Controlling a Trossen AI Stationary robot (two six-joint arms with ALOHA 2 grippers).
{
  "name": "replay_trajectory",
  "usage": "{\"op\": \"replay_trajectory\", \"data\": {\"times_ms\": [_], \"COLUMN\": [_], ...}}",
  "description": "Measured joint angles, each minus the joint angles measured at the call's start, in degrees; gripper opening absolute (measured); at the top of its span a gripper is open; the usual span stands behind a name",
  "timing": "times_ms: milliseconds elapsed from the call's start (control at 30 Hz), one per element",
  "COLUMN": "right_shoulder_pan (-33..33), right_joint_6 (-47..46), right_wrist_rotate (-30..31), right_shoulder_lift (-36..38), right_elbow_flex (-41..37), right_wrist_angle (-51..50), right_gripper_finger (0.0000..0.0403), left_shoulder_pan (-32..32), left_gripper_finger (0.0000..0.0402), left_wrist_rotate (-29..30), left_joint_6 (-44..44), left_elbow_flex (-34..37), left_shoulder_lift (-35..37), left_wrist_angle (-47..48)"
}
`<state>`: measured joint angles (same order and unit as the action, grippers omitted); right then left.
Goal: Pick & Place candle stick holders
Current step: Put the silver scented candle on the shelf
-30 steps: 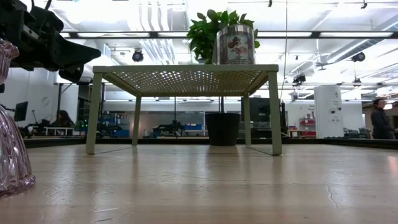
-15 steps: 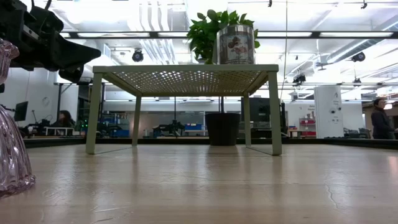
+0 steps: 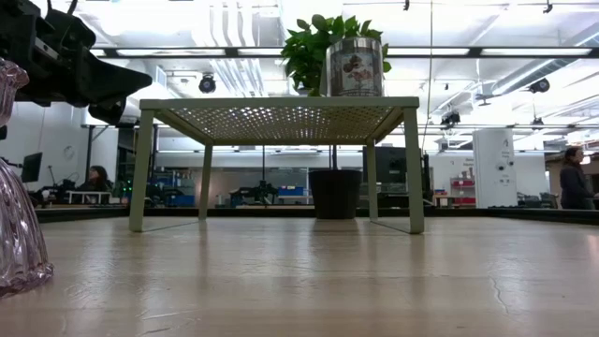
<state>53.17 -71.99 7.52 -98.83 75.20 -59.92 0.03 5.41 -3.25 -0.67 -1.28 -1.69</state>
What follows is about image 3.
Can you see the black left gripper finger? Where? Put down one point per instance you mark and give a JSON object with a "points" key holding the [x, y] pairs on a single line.
{"points": [[110, 113], [107, 86]]}

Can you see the pink glass candlestick holder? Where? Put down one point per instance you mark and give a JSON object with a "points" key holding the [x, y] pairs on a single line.
{"points": [[18, 234]]}

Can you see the silver candle tin cream label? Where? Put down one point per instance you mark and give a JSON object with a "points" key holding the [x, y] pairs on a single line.
{"points": [[353, 70]]}

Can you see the person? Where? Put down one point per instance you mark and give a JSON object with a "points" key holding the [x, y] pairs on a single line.
{"points": [[573, 187], [97, 178]]}

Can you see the black computer monitor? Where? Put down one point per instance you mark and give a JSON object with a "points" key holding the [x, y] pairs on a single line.
{"points": [[32, 167]]}

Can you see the black ceiling spotlight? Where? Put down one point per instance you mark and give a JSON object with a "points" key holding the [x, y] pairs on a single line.
{"points": [[450, 118], [540, 85], [207, 84]]}

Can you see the green perforated metal shelf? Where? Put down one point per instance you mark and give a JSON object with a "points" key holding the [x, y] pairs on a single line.
{"points": [[281, 103]]}

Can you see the potted plant black pot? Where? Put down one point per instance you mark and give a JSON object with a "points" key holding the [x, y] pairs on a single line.
{"points": [[309, 51]]}

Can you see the white column cabinet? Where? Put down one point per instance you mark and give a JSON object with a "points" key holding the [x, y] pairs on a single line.
{"points": [[493, 154]]}

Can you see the black overhead frame beam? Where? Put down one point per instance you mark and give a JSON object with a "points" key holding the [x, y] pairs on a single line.
{"points": [[468, 52]]}

